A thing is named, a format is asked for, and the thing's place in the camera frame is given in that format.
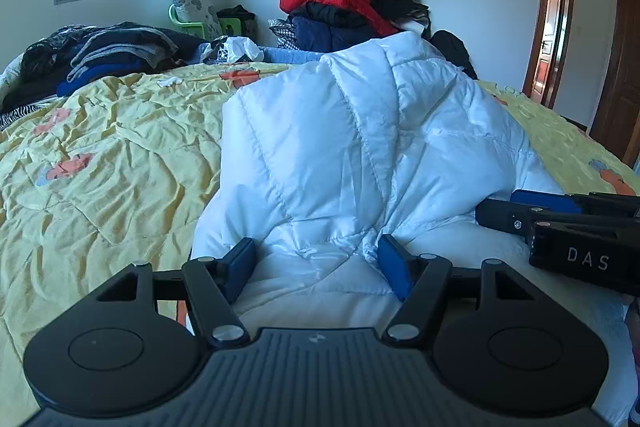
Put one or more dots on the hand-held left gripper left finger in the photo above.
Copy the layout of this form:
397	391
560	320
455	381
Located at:
240	264

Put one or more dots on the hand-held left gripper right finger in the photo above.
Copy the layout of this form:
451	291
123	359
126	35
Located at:
395	264

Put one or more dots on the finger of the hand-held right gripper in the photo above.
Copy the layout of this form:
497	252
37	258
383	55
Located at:
505	214
545	199

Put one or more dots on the white padded jacket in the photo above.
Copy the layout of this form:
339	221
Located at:
350	132

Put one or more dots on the navy blue clothes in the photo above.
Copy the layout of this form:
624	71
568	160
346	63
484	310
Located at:
320	34

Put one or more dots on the pile of dark clothes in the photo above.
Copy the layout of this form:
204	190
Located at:
115	52

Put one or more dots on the yellow printed blanket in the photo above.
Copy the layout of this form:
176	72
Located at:
125	167

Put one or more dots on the black bag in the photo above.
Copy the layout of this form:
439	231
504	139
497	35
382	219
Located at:
450	49

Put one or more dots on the wooden hallway door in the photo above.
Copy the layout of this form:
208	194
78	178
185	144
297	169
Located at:
564	7

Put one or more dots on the small white cloth scrap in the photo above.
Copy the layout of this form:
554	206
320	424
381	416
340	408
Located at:
170	81

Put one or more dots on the white quilt bundle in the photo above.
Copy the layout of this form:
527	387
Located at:
416	27

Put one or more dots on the white plastic bag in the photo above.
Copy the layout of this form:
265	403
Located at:
235	49

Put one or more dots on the black and white checked cloth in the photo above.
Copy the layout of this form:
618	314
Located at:
282	34

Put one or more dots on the green plastic stool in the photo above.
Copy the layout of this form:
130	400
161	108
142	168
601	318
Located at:
230	28

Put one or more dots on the green plastic chair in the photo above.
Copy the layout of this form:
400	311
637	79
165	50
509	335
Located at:
192	27

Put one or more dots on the black cloth on stool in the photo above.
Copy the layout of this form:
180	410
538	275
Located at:
237	13

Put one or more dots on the zebra striped cloth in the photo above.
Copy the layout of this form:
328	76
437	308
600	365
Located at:
20	117

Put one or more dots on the floral pillow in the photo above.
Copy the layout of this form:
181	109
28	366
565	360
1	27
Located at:
195	2

